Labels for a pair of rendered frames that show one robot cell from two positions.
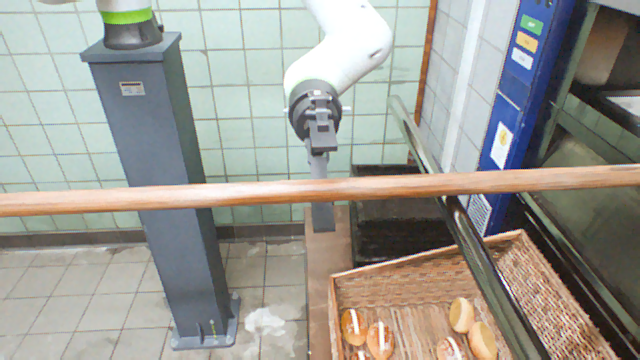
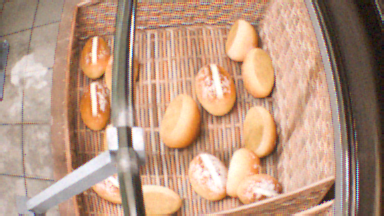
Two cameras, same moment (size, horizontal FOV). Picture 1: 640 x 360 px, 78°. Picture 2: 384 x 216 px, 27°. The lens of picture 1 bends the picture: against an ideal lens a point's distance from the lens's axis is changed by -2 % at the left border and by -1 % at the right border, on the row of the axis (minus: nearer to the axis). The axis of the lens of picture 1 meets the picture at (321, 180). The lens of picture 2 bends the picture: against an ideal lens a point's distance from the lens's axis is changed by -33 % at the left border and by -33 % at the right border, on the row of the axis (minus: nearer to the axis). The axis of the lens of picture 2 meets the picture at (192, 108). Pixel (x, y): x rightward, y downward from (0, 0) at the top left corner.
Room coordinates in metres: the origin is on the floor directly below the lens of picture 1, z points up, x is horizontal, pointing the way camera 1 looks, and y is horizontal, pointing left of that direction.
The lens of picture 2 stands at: (-0.64, -0.27, 2.20)
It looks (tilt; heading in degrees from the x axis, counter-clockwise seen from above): 54 degrees down; 0
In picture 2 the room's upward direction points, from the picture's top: straight up
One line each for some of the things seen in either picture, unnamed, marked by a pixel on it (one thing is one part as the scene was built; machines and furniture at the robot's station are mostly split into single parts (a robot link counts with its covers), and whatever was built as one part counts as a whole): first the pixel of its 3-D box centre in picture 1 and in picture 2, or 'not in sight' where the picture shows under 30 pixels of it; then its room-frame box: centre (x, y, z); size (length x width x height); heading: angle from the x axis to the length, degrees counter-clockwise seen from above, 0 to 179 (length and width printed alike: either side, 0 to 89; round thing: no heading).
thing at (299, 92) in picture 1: (316, 109); not in sight; (0.65, 0.01, 1.20); 0.12 x 0.06 x 0.09; 94
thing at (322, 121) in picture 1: (321, 112); not in sight; (0.46, 0.00, 1.28); 0.05 x 0.01 x 0.03; 4
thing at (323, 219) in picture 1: (322, 213); not in sight; (0.43, 0.00, 1.14); 0.07 x 0.03 x 0.01; 4
